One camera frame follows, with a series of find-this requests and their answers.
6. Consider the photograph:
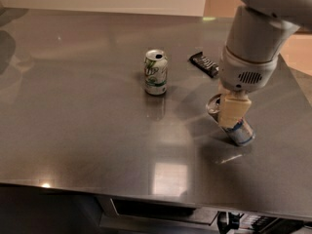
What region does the black snack bar wrapper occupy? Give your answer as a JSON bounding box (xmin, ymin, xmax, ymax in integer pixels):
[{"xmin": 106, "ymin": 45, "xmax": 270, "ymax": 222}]
[{"xmin": 189, "ymin": 52, "xmax": 218, "ymax": 78}]

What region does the green white soda can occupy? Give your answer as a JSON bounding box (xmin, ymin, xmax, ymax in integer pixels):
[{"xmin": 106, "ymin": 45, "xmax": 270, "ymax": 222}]
[{"xmin": 144, "ymin": 49, "xmax": 168, "ymax": 96}]

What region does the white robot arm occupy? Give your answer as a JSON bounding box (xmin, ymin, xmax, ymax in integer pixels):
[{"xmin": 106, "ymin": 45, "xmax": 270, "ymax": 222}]
[{"xmin": 218, "ymin": 0, "xmax": 312, "ymax": 128}]

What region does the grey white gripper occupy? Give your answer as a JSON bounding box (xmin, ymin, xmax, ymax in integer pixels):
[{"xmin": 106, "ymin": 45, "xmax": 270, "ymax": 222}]
[{"xmin": 218, "ymin": 48, "xmax": 278, "ymax": 128}]

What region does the metal drawer under table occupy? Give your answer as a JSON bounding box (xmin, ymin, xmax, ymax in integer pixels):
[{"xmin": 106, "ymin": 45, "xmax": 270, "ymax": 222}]
[{"xmin": 97, "ymin": 195, "xmax": 218, "ymax": 231}]

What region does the silver blue redbull can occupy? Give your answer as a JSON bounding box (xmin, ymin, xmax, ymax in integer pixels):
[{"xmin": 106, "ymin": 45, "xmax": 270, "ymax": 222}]
[{"xmin": 206, "ymin": 94, "xmax": 255, "ymax": 146}]

